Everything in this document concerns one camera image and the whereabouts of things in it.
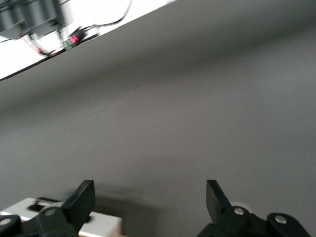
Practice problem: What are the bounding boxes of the white drawer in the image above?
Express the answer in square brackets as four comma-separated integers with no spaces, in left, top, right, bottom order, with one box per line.
[0,197,123,237]

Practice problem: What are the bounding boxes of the thin red wires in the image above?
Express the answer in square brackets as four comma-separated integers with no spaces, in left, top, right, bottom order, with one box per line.
[19,36,44,54]

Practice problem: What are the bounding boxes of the black curved background cable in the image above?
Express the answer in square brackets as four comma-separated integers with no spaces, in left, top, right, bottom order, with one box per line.
[81,0,134,32]

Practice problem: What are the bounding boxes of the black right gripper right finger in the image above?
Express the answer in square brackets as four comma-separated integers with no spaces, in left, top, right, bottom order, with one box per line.
[197,179,312,237]

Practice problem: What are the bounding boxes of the black metal equipment bracket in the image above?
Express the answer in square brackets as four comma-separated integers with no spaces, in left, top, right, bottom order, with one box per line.
[0,0,67,40]

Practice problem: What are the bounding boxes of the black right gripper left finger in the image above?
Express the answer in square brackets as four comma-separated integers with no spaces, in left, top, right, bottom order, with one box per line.
[0,179,96,237]

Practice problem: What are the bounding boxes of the small green circuit board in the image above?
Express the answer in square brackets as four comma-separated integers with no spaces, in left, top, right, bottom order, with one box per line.
[61,27,86,51]

